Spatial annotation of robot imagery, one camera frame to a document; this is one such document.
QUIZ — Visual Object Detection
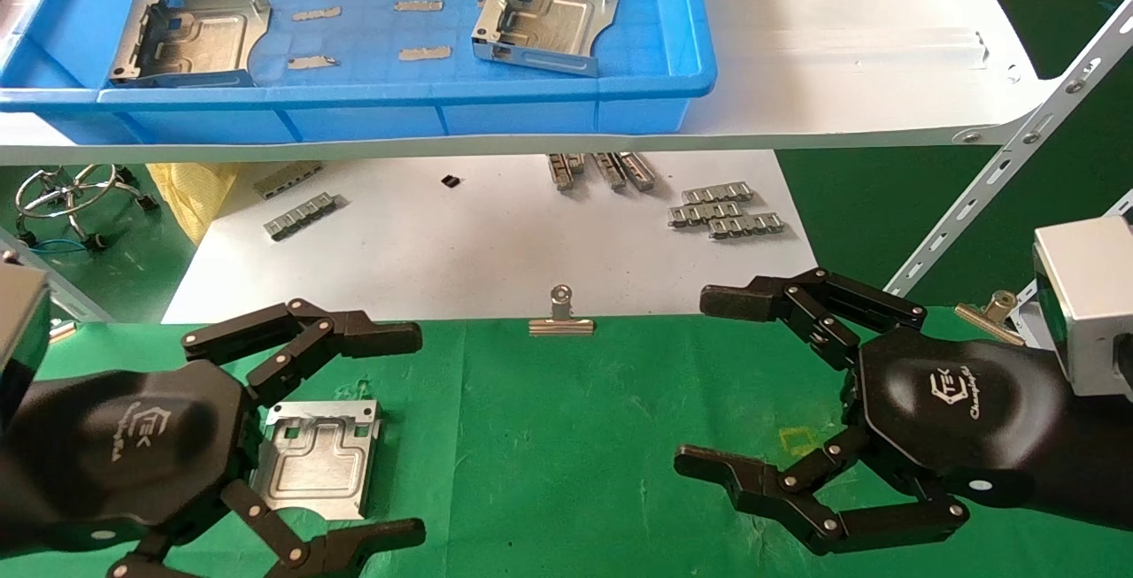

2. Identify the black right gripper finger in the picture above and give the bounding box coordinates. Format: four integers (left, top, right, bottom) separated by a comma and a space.
699, 267, 929, 374
674, 426, 971, 557

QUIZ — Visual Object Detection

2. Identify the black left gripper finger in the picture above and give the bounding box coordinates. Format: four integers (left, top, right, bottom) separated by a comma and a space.
181, 298, 424, 409
107, 478, 428, 578

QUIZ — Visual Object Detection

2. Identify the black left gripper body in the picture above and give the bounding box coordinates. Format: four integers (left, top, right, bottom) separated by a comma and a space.
0, 358, 264, 557

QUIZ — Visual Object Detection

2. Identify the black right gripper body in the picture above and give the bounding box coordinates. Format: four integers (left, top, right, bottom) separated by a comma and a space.
841, 328, 1072, 508

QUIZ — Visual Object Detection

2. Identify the grey sheet metal bracket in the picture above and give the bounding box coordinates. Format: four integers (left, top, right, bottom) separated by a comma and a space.
250, 397, 383, 522
108, 0, 273, 89
471, 0, 620, 77

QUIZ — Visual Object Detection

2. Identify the grey metal connector strip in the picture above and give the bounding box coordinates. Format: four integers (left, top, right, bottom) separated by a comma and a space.
681, 181, 756, 205
620, 152, 658, 192
253, 161, 325, 200
667, 200, 744, 228
264, 192, 338, 242
707, 212, 788, 241
591, 152, 626, 192
547, 153, 586, 192

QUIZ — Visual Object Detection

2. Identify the white flat board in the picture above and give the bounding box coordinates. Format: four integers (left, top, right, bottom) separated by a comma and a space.
162, 150, 820, 325

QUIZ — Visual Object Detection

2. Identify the green table cloth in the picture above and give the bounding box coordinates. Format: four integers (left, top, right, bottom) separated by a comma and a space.
0, 305, 1133, 578

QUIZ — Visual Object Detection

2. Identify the silver binder clip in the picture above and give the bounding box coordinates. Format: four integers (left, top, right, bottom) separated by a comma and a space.
528, 285, 596, 337

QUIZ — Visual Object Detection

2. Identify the yellow plastic bag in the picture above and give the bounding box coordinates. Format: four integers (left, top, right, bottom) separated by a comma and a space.
146, 162, 240, 247

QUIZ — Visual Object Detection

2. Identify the chrome stool base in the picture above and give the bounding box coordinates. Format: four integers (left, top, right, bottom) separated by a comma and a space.
13, 164, 162, 251

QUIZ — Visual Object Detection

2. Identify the white shelf board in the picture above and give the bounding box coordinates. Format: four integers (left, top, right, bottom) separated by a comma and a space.
0, 0, 1059, 166

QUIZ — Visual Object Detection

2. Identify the blue plastic tray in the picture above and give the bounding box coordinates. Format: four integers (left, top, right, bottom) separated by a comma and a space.
0, 0, 718, 145

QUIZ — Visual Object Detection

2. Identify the grey metal frame bar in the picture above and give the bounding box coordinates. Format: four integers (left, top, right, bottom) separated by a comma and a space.
0, 233, 113, 324

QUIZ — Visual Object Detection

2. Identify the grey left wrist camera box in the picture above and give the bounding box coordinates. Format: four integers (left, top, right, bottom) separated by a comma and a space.
0, 262, 52, 421

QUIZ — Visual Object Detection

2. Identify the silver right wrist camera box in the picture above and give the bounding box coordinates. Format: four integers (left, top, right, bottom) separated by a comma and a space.
1031, 215, 1133, 397

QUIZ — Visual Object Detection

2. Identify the teal cable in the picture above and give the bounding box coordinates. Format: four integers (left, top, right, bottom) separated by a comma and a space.
18, 237, 91, 257

